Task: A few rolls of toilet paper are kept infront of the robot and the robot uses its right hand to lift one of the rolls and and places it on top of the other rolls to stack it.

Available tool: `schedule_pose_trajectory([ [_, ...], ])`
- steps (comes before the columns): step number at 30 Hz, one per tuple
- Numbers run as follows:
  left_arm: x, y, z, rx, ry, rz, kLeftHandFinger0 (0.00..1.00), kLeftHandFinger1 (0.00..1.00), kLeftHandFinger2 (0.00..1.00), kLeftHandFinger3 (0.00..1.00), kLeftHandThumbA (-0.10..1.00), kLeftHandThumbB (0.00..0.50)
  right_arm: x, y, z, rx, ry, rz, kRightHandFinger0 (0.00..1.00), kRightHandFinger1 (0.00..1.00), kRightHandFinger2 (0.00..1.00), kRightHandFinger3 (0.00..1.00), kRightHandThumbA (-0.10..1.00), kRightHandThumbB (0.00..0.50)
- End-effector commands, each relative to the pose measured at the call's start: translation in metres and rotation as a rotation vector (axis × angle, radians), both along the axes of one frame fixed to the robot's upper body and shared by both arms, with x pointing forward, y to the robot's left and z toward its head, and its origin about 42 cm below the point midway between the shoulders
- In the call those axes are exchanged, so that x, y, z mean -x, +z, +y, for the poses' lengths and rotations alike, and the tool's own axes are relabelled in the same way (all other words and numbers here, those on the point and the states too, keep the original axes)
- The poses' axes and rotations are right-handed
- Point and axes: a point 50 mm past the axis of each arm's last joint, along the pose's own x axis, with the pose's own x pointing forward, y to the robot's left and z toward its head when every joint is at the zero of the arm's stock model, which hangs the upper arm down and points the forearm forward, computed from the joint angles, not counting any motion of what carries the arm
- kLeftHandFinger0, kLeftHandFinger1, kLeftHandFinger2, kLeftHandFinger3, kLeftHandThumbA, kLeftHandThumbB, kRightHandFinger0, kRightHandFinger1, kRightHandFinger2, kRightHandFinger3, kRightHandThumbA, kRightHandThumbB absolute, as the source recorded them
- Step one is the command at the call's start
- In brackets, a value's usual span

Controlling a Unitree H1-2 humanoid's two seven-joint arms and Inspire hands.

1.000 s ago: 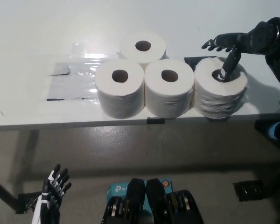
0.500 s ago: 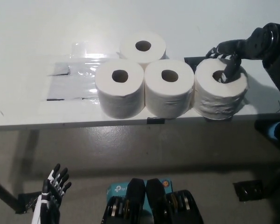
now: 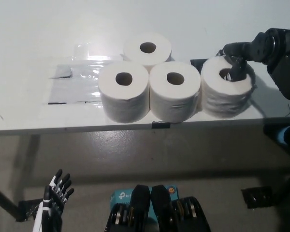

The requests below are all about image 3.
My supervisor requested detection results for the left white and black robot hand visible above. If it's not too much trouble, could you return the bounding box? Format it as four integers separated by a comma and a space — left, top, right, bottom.
31, 169, 75, 232

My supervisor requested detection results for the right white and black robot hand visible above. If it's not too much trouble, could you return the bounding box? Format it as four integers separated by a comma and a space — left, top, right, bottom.
217, 28, 289, 82

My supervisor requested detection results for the crinkled white toilet paper roll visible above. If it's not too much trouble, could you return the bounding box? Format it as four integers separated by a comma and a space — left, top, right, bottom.
200, 56, 258, 119

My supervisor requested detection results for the smooth white toilet paper roll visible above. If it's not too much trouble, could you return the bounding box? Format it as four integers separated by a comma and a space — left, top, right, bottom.
123, 32, 173, 72
149, 61, 201, 122
98, 61, 150, 124

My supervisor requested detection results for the black floor tape patch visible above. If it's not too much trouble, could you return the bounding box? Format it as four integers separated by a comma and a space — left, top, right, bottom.
241, 186, 276, 209
15, 199, 43, 222

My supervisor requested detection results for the black table leg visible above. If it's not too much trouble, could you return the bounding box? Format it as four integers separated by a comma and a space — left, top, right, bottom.
273, 169, 290, 206
0, 182, 20, 222

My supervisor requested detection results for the teal tp-link box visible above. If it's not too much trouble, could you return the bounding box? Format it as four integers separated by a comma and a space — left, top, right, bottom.
110, 185, 179, 222

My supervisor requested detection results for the black square tape mat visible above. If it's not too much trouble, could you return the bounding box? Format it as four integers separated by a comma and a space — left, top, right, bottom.
190, 58, 219, 71

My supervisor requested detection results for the black and blue object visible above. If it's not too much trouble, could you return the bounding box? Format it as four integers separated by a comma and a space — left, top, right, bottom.
263, 123, 290, 148

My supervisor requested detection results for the clear plastic sheet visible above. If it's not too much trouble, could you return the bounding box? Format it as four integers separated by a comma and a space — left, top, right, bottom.
47, 64, 104, 105

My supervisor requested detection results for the small black tape piece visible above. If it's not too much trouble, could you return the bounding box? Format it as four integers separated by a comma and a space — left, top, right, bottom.
151, 121, 171, 129

